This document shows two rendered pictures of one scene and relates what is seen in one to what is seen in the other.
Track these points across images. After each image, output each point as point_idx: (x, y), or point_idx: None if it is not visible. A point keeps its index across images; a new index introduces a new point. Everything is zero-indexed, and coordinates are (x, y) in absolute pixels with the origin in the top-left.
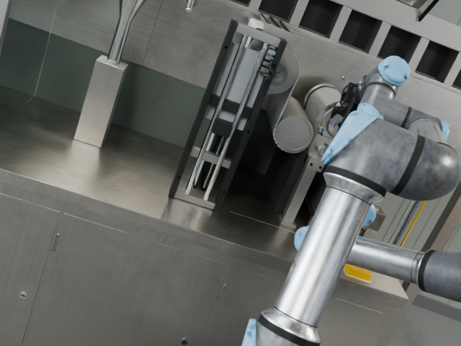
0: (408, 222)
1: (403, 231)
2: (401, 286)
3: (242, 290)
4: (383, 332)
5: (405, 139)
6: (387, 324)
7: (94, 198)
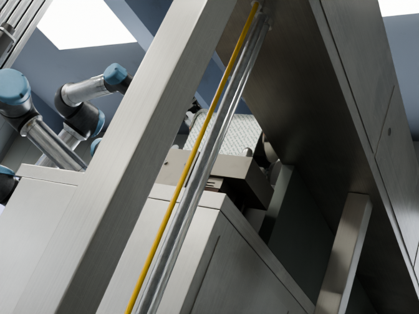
0: (206, 137)
1: (197, 159)
2: (38, 166)
3: None
4: (2, 212)
5: None
6: (8, 202)
7: None
